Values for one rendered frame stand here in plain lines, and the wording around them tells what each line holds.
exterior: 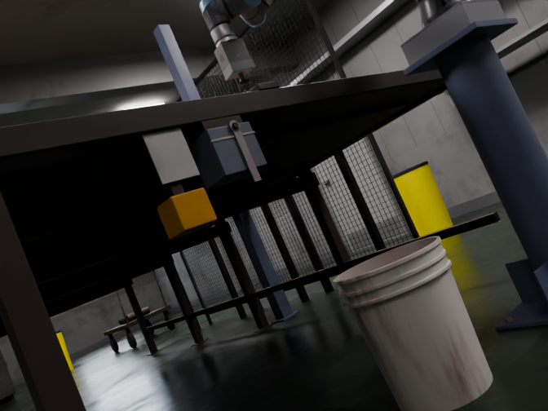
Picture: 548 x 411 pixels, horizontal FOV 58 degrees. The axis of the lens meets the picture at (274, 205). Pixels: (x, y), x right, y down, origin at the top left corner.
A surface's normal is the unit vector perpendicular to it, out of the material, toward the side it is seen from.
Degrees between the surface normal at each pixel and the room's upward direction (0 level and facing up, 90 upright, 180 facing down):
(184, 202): 90
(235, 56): 90
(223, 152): 90
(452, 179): 90
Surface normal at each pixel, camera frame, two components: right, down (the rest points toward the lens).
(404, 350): -0.41, 0.17
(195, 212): 0.58, -0.32
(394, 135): -0.74, 0.27
